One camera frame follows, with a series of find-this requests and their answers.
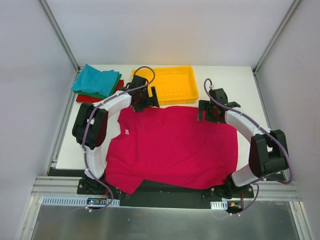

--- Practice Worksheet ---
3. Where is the pink t shirt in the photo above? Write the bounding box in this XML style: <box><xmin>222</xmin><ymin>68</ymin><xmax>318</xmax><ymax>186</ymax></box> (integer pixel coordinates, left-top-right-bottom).
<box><xmin>105</xmin><ymin>106</ymin><xmax>238</xmax><ymax>194</ymax></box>

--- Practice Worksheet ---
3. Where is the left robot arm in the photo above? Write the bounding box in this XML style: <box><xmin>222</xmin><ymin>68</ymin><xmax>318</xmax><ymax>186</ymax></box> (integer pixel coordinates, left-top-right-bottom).
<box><xmin>72</xmin><ymin>75</ymin><xmax>160</xmax><ymax>195</ymax></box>

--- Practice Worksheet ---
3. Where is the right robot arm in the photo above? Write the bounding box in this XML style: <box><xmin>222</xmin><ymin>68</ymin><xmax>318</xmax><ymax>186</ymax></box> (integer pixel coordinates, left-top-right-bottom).
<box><xmin>197</xmin><ymin>88</ymin><xmax>290</xmax><ymax>199</ymax></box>

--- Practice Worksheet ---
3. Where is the yellow plastic tray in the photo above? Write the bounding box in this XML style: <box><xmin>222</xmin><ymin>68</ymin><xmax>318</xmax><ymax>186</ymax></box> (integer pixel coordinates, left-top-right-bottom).
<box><xmin>148</xmin><ymin>66</ymin><xmax>199</xmax><ymax>105</ymax></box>

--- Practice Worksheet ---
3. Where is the folded green t shirt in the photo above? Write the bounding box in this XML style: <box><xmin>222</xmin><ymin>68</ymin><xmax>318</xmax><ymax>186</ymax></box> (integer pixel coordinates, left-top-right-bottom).
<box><xmin>71</xmin><ymin>71</ymin><xmax>122</xmax><ymax>98</ymax></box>

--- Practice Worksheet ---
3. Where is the folded teal t shirt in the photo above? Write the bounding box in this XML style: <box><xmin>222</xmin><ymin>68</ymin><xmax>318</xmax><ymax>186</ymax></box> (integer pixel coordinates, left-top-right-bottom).
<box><xmin>71</xmin><ymin>64</ymin><xmax>122</xmax><ymax>98</ymax></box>

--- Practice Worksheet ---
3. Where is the folded red t shirt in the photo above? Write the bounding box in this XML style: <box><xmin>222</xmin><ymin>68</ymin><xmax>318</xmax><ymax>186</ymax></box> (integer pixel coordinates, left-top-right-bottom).
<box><xmin>75</xmin><ymin>79</ymin><xmax>124</xmax><ymax>104</ymax></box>

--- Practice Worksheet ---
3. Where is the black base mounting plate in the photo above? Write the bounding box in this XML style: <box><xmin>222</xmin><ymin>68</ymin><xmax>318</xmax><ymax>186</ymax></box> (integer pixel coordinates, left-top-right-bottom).
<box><xmin>47</xmin><ymin>167</ymin><xmax>287</xmax><ymax>210</ymax></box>

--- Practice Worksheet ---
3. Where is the aluminium right side rail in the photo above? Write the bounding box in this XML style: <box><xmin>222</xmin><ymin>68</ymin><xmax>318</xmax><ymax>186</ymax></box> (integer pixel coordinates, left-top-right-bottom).
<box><xmin>252</xmin><ymin>72</ymin><xmax>287</xmax><ymax>176</ymax></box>

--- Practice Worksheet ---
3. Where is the aluminium rail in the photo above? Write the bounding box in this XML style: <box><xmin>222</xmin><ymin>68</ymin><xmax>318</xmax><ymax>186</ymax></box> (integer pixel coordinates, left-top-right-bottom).
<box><xmin>44</xmin><ymin>88</ymin><xmax>75</xmax><ymax>176</ymax></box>
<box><xmin>252</xmin><ymin>72</ymin><xmax>287</xmax><ymax>176</ymax></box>
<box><xmin>31</xmin><ymin>176</ymin><xmax>302</xmax><ymax>202</ymax></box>

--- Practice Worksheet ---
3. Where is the white slotted cable duct right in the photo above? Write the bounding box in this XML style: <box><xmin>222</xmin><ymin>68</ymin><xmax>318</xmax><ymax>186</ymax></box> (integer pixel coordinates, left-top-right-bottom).
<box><xmin>210</xmin><ymin>200</ymin><xmax>228</xmax><ymax>211</ymax></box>

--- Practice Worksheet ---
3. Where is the white slotted cable duct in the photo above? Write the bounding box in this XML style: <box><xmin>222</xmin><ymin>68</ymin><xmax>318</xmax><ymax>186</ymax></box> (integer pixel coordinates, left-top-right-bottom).
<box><xmin>42</xmin><ymin>196</ymin><xmax>120</xmax><ymax>208</ymax></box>
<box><xmin>210</xmin><ymin>200</ymin><xmax>228</xmax><ymax>211</ymax></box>

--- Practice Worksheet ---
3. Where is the aluminium left side rail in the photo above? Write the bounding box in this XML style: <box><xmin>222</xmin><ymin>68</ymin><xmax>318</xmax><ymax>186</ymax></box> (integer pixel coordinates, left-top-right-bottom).
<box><xmin>44</xmin><ymin>88</ymin><xmax>75</xmax><ymax>176</ymax></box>

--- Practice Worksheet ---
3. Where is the white slotted cable duct left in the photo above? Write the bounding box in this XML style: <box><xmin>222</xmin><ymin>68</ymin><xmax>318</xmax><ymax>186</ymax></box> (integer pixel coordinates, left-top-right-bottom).
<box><xmin>42</xmin><ymin>196</ymin><xmax>120</xmax><ymax>208</ymax></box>

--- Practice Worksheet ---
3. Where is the aluminium front rail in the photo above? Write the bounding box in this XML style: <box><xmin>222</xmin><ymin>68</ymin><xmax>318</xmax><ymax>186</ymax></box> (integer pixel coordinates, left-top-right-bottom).
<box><xmin>31</xmin><ymin>176</ymin><xmax>302</xmax><ymax>202</ymax></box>

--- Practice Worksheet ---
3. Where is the aluminium corner post left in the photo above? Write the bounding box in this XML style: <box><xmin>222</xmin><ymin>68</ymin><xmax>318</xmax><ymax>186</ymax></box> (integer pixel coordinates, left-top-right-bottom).
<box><xmin>37</xmin><ymin>0</ymin><xmax>81</xmax><ymax>73</ymax></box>

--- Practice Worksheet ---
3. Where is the aluminium corner post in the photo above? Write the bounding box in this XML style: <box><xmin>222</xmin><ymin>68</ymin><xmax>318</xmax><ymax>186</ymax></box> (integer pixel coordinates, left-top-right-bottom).
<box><xmin>37</xmin><ymin>0</ymin><xmax>81</xmax><ymax>73</ymax></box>
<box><xmin>252</xmin><ymin>0</ymin><xmax>303</xmax><ymax>76</ymax></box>

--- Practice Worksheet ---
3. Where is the aluminium corner post right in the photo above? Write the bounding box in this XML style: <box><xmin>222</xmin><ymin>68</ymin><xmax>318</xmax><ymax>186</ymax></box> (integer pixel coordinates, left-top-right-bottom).
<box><xmin>252</xmin><ymin>0</ymin><xmax>303</xmax><ymax>76</ymax></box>

